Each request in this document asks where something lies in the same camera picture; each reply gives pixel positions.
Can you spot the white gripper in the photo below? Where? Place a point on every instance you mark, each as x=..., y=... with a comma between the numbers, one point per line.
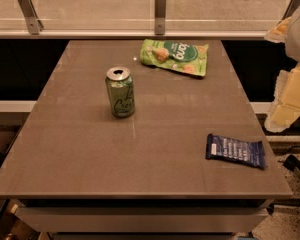
x=285, y=109

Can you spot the green soda can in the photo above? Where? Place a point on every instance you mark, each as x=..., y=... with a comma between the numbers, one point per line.
x=120, y=89

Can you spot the blue snack bar wrapper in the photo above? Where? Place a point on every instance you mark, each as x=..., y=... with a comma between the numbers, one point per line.
x=250, y=154

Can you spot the green snack bag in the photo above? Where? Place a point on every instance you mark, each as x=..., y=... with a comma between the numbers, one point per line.
x=176, y=56

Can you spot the glass barrier panel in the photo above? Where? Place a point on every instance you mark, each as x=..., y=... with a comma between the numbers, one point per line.
x=125, y=15

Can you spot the right metal bracket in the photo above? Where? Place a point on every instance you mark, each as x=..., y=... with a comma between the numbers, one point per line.
x=291, y=8

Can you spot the metal bracket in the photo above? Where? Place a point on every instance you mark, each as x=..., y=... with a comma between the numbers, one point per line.
x=160, y=17
x=33, y=23
x=291, y=8

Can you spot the middle metal bracket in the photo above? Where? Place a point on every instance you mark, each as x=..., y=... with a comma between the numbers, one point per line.
x=160, y=17

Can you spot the left metal bracket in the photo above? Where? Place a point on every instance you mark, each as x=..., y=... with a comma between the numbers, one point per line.
x=33, y=23

